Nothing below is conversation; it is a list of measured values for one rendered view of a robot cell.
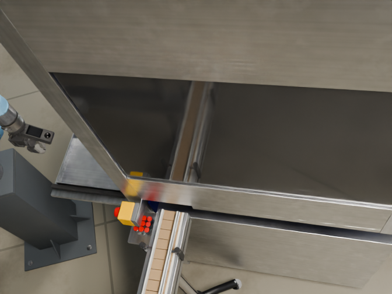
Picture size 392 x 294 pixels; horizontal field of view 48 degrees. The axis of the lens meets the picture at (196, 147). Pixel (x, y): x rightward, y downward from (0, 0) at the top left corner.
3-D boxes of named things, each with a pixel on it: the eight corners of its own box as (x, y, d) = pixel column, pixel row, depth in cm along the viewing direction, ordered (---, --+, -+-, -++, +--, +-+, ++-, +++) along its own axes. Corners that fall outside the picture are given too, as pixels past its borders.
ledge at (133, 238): (168, 217, 180) (168, 215, 178) (161, 248, 174) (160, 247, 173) (136, 212, 183) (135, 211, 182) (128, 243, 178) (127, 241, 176)
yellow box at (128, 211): (144, 209, 173) (139, 202, 166) (140, 227, 169) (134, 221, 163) (126, 207, 174) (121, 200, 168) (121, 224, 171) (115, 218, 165)
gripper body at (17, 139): (23, 130, 174) (6, 114, 163) (42, 132, 171) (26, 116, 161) (15, 147, 170) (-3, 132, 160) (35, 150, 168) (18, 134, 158)
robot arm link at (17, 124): (21, 109, 157) (12, 129, 154) (27, 116, 161) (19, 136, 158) (3, 108, 159) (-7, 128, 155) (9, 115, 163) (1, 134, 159)
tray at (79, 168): (146, 140, 197) (144, 136, 194) (131, 194, 185) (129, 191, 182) (77, 133, 205) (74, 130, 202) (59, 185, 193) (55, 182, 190)
